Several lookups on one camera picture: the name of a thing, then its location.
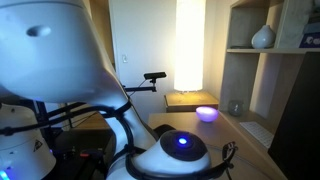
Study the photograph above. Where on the white ceramic vase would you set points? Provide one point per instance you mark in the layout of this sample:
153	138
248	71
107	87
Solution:
263	38

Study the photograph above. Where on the black bar camera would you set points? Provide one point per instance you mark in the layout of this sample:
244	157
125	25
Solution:
155	75

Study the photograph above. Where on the wooden desk hutch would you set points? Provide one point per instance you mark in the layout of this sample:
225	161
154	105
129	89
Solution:
246	76

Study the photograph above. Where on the blue box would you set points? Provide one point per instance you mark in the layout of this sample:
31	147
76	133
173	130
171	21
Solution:
310	35

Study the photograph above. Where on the glowing bowl lamp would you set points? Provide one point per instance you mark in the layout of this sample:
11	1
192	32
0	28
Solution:
206	114

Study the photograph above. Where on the flat grey dish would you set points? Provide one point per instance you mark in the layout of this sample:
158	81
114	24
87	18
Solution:
239	46

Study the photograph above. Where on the clear glass bowl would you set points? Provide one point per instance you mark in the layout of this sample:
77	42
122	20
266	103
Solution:
236	108

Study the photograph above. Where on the tall white floor lamp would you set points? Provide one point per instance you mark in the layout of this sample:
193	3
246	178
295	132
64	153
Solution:
189	43

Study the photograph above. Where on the white keyboard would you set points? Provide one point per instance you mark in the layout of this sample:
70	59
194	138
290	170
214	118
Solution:
258	133

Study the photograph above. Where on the pale marble board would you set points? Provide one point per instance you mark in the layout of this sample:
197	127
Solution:
293	23

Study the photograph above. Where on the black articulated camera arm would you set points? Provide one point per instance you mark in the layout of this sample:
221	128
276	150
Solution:
141	88

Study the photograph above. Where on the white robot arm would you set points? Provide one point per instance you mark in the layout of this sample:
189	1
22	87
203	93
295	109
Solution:
50	50

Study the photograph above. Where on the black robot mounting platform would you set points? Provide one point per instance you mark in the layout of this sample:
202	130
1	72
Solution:
83	143

